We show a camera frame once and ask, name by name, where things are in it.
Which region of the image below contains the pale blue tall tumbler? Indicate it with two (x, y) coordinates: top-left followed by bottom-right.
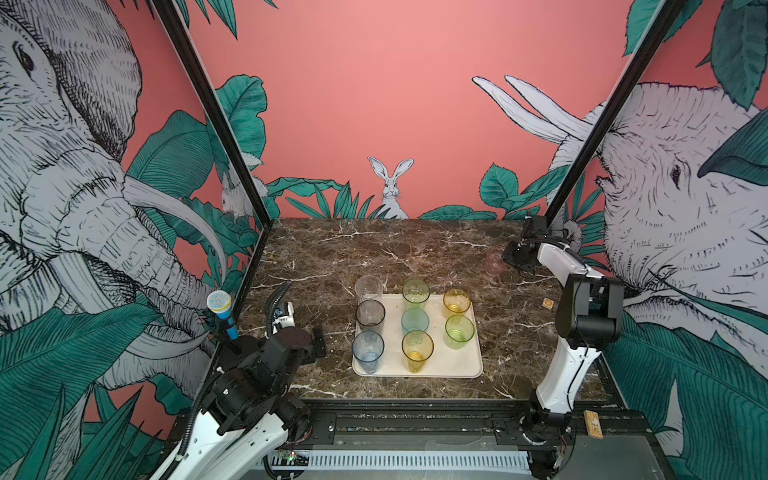
(352, 330), (385, 374)

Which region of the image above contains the smoky grey tall tumbler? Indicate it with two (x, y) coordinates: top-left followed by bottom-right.
(355, 298), (386, 333)

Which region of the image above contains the short amber tumbler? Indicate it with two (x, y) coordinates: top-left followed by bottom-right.
(443, 288), (472, 316)

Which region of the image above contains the clear tall plastic tumbler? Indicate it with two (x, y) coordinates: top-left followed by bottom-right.
(354, 275), (384, 303)

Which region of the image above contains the short green tumbler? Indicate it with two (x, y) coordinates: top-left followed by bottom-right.
(444, 314), (476, 349)

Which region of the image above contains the tall amber tumbler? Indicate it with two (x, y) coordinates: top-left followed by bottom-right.
(401, 330), (434, 373)

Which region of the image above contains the frosted teal textured tumbler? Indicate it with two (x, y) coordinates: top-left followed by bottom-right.
(401, 308), (430, 335)

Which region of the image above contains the tall green tumbler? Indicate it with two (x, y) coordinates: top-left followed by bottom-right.
(402, 278), (431, 309)

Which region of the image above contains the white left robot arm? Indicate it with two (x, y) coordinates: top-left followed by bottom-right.
(151, 327), (326, 479)

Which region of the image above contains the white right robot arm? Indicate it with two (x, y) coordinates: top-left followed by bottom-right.
(502, 237), (624, 445)

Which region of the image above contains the white plastic tray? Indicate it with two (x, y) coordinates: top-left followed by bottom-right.
(352, 294), (483, 379)

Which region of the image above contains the short pink tumbler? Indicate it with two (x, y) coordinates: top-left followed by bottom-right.
(483, 251), (507, 277)

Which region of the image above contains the green lit circuit board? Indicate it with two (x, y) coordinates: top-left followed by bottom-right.
(271, 449), (309, 468)

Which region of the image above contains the blue toy microphone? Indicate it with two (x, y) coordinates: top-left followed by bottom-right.
(206, 290), (238, 340)

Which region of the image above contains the white ribbed vent strip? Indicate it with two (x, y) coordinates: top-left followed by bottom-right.
(267, 450), (531, 474)

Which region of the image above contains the tan cork block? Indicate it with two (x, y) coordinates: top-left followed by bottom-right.
(583, 410), (604, 439)

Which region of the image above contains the black corrugated left cable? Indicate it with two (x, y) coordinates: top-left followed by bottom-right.
(157, 280), (294, 480)

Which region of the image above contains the black front mounting rail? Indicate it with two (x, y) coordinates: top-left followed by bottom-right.
(297, 398), (659, 453)

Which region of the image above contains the black corner frame post right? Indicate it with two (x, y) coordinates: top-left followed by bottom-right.
(545, 0), (686, 227)

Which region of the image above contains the black corner frame post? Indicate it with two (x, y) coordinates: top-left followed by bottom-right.
(545, 0), (686, 227)
(152, 0), (272, 230)

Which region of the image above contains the black corner frame post left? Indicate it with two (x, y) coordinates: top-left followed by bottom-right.
(152, 0), (272, 230)

